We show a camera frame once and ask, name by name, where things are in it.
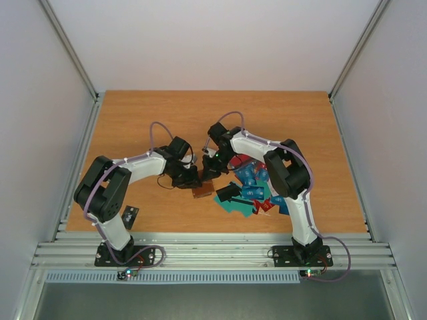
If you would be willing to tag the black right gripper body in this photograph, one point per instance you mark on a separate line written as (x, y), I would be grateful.
(210, 166)

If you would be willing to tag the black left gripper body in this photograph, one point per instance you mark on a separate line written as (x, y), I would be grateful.
(183, 178)

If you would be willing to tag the brown leather card holder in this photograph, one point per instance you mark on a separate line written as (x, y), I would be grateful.
(206, 189)

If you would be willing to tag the teal magnetic stripe card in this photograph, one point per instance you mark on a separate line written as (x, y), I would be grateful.
(237, 204)

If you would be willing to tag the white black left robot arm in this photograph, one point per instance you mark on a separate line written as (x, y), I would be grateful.
(101, 193)

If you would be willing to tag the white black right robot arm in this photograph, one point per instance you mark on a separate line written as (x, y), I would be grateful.
(290, 177)

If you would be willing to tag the red card near gripper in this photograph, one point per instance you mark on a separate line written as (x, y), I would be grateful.
(236, 162)

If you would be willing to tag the black magnetic stripe card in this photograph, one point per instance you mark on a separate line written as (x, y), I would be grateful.
(228, 192)

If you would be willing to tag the blue logo card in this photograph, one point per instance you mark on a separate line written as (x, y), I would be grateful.
(246, 175)

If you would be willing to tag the blue numbered card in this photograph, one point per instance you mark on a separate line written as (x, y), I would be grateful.
(252, 192)

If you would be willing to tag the black VIP card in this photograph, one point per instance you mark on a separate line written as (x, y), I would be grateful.
(129, 216)

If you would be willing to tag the blue card lower right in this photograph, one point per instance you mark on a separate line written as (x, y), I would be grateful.
(283, 209)

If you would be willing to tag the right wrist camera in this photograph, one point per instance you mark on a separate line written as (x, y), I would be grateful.
(209, 152)

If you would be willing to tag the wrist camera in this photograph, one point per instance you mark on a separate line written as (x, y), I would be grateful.
(189, 160)
(209, 152)

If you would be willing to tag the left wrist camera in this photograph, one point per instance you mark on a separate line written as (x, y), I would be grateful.
(189, 160)

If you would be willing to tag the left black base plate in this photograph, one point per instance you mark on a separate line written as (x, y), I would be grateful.
(130, 256)

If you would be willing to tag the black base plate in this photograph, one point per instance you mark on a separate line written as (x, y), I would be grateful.
(284, 256)
(130, 256)

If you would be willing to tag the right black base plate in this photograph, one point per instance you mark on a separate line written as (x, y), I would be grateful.
(284, 256)

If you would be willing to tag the aluminium left corner post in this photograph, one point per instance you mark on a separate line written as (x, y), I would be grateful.
(60, 32)

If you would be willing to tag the aluminium corner post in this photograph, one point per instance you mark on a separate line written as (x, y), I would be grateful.
(60, 32)
(362, 41)

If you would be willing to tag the aluminium front rail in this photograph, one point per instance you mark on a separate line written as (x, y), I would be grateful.
(76, 250)

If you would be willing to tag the slotted grey cable duct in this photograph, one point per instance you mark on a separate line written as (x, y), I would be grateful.
(153, 277)

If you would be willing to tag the aluminium right corner post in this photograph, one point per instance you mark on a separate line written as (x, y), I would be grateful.
(362, 41)

